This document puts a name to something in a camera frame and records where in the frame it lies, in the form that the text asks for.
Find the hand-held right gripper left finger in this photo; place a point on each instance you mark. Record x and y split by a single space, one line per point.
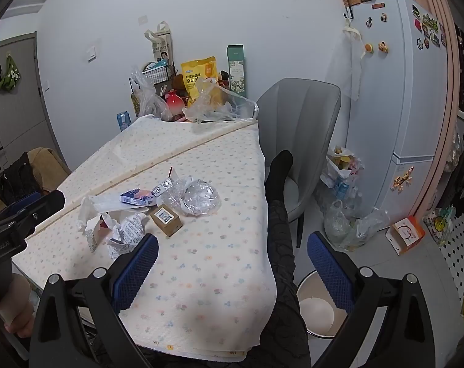
136 272

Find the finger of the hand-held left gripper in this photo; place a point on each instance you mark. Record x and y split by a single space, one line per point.
44 205

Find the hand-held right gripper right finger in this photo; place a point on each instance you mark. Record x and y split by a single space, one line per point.
330 272

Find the white paper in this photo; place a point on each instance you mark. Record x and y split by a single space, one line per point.
128 234

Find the white wastebasket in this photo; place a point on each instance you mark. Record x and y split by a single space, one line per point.
316 310

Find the torn white carton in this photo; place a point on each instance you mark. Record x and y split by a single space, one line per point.
94 235

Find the small brown cardboard box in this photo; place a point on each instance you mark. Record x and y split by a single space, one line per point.
166 220

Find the white plastic bag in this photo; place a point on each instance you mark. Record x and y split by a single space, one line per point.
105 202

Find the blue pink tissue packet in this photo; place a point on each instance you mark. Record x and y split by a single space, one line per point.
137 196

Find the crushed clear plastic bottle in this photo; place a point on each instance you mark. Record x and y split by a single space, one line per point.
201 199

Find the person's left hand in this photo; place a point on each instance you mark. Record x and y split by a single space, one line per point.
23 303

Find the black bag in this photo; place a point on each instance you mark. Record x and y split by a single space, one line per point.
17 182

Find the brown chair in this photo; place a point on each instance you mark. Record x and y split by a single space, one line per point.
49 159

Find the clear plastic floor bag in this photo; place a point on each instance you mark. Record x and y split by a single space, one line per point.
351 226

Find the person's leg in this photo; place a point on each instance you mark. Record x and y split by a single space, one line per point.
282 237

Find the orange white cardboard box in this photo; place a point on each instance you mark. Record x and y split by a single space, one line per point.
406 235

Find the floral tablecloth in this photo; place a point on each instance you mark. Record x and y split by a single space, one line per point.
209 214

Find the grey door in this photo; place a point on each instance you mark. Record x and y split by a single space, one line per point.
17 115

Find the plastic bag with yellow packets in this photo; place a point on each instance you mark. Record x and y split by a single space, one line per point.
341 168

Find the gold fridge magnet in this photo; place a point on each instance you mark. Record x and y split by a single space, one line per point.
402 178

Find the colourful smiley bag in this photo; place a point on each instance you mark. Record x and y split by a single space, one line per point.
441 224

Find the green hat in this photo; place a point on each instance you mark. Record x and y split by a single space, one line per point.
8 74

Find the grey chair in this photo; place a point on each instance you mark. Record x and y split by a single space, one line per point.
301 115

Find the red vase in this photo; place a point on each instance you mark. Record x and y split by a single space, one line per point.
174 103

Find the white refrigerator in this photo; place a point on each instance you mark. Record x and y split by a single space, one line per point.
389 103

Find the large clear plastic bag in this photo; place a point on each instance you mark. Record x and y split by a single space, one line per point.
220 109

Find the printed white tote bag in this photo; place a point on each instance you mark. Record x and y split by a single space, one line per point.
161 46

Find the yellow snack bag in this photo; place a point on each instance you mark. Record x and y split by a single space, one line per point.
199 80

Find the white hanging cloth bag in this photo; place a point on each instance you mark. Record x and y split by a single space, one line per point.
351 65

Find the tall green box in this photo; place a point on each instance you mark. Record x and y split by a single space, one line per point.
236 69

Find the burger fridge magnet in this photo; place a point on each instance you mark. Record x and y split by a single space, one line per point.
368 48

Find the bicycle fridge magnet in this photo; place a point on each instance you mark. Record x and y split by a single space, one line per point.
369 22

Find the cluster of fridge magnets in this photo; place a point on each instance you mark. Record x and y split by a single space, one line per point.
429 27

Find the white wall switch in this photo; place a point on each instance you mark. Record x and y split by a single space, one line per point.
91 54

